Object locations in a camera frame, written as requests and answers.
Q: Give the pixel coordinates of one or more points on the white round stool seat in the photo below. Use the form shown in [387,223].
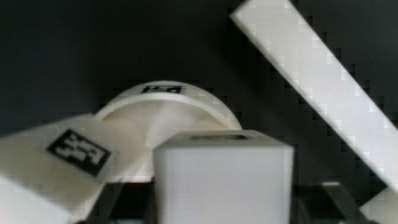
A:
[154,110]

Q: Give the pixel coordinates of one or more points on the white U-shaped fence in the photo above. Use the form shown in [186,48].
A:
[293,49]

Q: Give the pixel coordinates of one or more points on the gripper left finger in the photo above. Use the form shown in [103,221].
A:
[99,214]

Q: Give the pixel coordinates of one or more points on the white stool leg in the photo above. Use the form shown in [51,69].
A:
[60,160]
[222,178]

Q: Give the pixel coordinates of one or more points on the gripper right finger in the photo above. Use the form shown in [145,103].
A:
[327,206]

